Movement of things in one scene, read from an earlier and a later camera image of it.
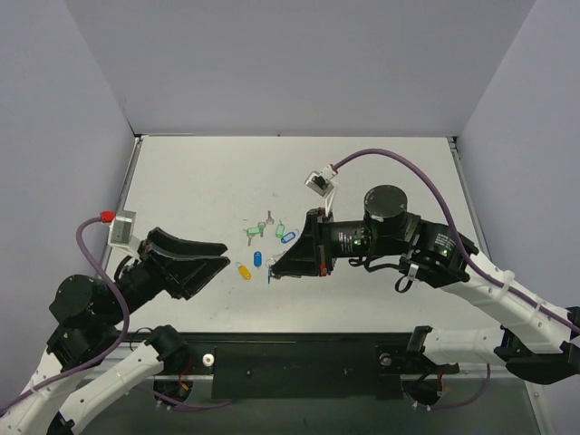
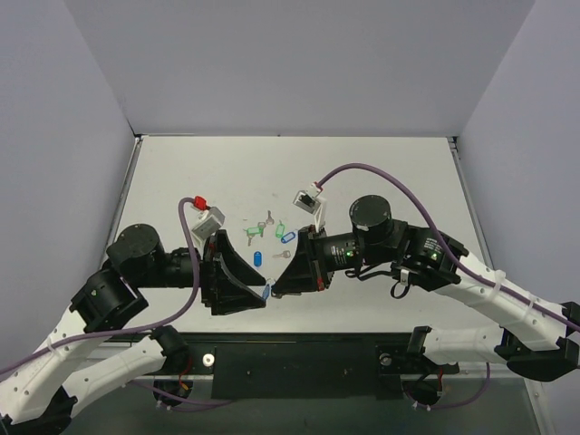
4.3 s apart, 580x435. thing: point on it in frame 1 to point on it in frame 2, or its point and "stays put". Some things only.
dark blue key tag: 257,258 stays put
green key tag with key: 251,231 stays put
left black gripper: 156,265 to 208,273
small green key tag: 280,229 stays put
